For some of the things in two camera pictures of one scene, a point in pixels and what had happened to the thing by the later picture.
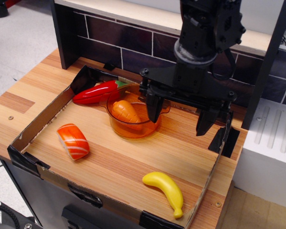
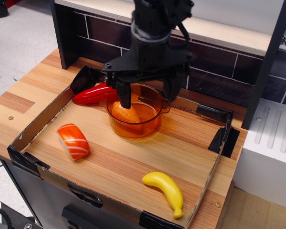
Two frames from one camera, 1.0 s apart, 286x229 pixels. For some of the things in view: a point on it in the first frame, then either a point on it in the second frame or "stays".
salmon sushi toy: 73,140 stays
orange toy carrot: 124,110 stays
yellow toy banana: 170,188 stays
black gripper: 192,84 → 149,59
